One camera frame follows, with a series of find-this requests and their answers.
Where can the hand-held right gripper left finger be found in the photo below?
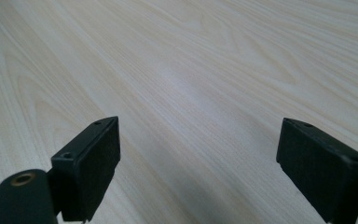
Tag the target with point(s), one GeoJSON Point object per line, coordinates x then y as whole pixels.
{"type": "Point", "coordinates": [90, 168]}

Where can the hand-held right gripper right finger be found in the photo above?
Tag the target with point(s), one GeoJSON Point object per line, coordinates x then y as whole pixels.
{"type": "Point", "coordinates": [320, 174]}

